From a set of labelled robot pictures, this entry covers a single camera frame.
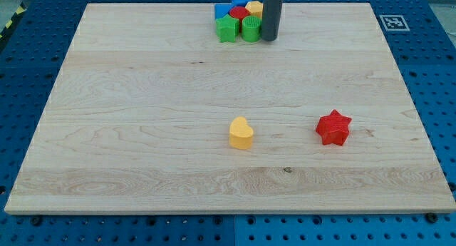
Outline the white fiducial marker tag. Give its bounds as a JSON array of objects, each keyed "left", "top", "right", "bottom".
[{"left": 380, "top": 14, "right": 410, "bottom": 31}]

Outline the yellow hexagon block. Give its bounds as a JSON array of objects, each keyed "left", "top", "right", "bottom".
[{"left": 245, "top": 1, "right": 263, "bottom": 19}]

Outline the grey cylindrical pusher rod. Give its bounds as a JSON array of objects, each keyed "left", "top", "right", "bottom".
[{"left": 261, "top": 0, "right": 283, "bottom": 41}]

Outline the red cylinder block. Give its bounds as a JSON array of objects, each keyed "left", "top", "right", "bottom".
[{"left": 229, "top": 6, "right": 250, "bottom": 23}]

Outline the green cylinder block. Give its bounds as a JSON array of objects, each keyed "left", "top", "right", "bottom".
[{"left": 242, "top": 16, "right": 261, "bottom": 42}]

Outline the blue flat block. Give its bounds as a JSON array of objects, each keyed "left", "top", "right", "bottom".
[{"left": 214, "top": 3, "right": 234, "bottom": 19}]

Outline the wooden board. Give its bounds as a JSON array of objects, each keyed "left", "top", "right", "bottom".
[{"left": 5, "top": 3, "right": 455, "bottom": 215}]

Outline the green star block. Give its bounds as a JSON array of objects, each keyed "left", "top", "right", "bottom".
[{"left": 215, "top": 14, "right": 239, "bottom": 43}]

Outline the yellow heart block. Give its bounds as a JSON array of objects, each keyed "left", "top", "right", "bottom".
[{"left": 229, "top": 116, "right": 254, "bottom": 150}]

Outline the red star block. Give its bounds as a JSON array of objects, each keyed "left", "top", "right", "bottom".
[{"left": 316, "top": 109, "right": 352, "bottom": 146}]

